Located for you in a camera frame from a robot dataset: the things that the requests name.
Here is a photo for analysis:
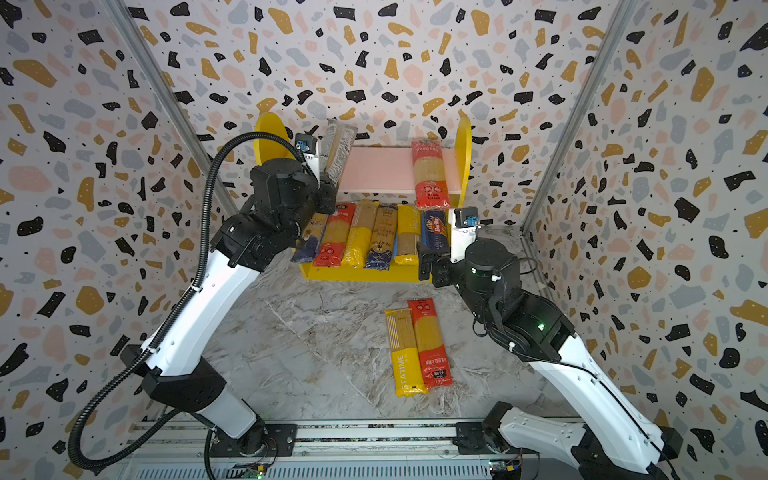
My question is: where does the blue starry pasta bag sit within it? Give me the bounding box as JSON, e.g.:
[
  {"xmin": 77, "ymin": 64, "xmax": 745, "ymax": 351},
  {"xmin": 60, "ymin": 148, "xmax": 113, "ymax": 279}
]
[{"xmin": 364, "ymin": 204, "xmax": 398, "ymax": 271}]

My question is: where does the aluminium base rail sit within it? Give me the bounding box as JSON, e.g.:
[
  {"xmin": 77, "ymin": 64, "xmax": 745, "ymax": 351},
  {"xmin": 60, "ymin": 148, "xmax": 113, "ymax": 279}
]
[{"xmin": 113, "ymin": 418, "xmax": 631, "ymax": 480}]

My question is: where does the black corrugated cable hose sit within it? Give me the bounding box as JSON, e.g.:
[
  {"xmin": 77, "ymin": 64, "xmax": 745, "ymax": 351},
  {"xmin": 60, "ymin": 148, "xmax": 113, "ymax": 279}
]
[{"xmin": 67, "ymin": 131, "xmax": 307, "ymax": 471}]

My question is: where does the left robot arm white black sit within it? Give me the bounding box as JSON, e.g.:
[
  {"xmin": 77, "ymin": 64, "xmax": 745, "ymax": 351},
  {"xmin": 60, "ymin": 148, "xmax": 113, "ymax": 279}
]
[{"xmin": 129, "ymin": 158, "xmax": 343, "ymax": 452}]

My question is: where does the white label noodle bag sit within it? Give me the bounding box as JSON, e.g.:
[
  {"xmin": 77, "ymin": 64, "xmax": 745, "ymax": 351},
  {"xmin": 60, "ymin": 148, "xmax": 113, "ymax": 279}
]
[{"xmin": 320, "ymin": 120, "xmax": 358, "ymax": 186}]

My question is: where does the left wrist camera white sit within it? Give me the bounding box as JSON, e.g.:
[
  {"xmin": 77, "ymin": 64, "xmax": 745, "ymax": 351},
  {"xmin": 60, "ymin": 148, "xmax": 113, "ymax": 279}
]
[{"xmin": 294, "ymin": 133, "xmax": 320, "ymax": 178}]

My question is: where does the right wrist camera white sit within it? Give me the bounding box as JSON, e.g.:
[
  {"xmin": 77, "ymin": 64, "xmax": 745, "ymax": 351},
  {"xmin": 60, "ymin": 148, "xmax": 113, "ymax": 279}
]
[{"xmin": 447, "ymin": 206, "xmax": 480, "ymax": 263}]

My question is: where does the blue Barilla spaghetti pack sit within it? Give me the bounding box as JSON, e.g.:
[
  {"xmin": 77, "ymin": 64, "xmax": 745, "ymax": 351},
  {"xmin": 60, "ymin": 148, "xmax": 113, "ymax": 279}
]
[{"xmin": 422, "ymin": 210, "xmax": 450, "ymax": 252}]

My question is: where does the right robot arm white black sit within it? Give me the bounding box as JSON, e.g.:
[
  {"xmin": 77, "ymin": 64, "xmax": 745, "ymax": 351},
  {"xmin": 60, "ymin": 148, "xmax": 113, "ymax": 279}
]
[{"xmin": 417, "ymin": 238, "xmax": 682, "ymax": 479}]

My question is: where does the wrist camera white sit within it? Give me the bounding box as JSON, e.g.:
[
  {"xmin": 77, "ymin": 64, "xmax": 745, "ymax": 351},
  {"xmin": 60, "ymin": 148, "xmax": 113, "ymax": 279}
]
[
  {"xmin": 447, "ymin": 206, "xmax": 480, "ymax": 263},
  {"xmin": 294, "ymin": 133, "xmax": 320, "ymax": 178}
]

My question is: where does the yellow end spaghetti bag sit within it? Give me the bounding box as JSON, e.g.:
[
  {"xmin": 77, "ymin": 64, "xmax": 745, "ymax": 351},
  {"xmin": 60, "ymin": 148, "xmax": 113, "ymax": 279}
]
[{"xmin": 385, "ymin": 309, "xmax": 429, "ymax": 397}]

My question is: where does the yellow Pastatime bag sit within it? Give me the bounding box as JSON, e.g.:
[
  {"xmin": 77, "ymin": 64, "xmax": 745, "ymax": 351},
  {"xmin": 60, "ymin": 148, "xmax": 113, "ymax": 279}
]
[
  {"xmin": 341, "ymin": 200, "xmax": 379, "ymax": 268},
  {"xmin": 394, "ymin": 205, "xmax": 422, "ymax": 266}
]

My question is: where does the dark blue Anko pasta bag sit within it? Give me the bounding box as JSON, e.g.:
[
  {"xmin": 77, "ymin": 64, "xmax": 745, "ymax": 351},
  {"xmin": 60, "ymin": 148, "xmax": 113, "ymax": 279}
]
[{"xmin": 291, "ymin": 213, "xmax": 328, "ymax": 264}]

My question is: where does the red black-label spaghetti bag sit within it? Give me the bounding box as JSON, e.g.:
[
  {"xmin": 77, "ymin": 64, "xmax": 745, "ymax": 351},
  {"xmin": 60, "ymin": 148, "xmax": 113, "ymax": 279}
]
[{"xmin": 313, "ymin": 202, "xmax": 356, "ymax": 268}]

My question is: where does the yellow shelf with coloured boards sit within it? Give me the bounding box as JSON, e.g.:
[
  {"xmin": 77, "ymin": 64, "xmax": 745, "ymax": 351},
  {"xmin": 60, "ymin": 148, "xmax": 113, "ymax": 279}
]
[{"xmin": 251, "ymin": 117, "xmax": 472, "ymax": 283}]

